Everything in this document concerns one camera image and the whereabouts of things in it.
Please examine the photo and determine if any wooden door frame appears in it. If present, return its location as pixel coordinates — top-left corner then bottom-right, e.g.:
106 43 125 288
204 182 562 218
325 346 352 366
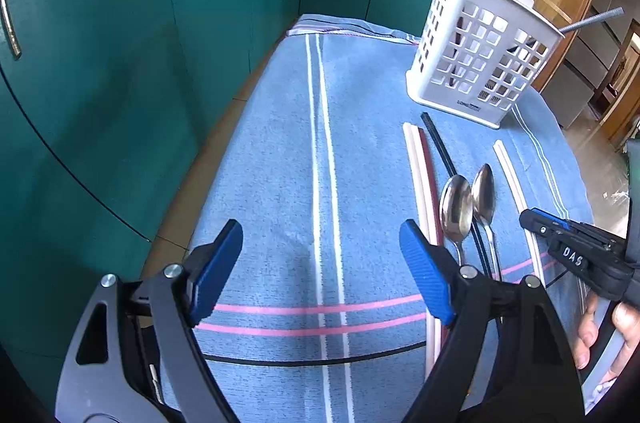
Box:
590 15 640 148

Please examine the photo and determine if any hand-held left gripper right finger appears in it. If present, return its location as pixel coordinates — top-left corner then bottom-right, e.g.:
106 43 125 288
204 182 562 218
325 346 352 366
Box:
398 219 587 423

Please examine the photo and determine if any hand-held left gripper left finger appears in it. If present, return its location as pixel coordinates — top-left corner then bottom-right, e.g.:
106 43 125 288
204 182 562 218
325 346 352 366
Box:
52 219 246 423

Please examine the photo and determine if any metal cabinet handle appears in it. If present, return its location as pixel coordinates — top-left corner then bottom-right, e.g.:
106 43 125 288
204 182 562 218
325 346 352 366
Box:
0 0 24 62

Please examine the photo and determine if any person's right hand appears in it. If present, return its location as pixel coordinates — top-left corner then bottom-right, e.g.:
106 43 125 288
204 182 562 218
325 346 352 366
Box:
574 292 640 371

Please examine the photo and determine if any black ribbed chopstick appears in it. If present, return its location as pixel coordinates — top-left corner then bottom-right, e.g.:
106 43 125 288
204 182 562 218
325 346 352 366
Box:
421 111 503 284
559 7 625 38

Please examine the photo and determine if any blue striped cloth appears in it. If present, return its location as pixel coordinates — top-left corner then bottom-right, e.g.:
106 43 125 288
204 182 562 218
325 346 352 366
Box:
142 13 596 423

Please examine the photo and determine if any white chopstick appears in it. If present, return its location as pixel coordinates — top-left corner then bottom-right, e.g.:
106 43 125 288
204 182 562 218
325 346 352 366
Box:
493 140 551 289
402 122 446 386

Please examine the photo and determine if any dark red chopstick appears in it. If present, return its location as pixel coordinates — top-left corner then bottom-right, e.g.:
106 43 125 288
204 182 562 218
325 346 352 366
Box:
416 128 449 356

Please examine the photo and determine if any steel spoon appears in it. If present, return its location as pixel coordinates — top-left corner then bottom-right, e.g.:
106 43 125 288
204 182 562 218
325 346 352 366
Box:
438 175 475 269
471 163 503 283

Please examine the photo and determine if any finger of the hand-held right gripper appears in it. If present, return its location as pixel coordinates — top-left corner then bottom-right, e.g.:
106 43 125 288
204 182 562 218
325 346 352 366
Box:
519 210 557 249
530 207 618 250

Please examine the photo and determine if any white plastic utensil basket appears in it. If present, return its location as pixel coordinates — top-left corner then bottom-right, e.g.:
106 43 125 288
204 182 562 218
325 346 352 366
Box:
405 0 565 130

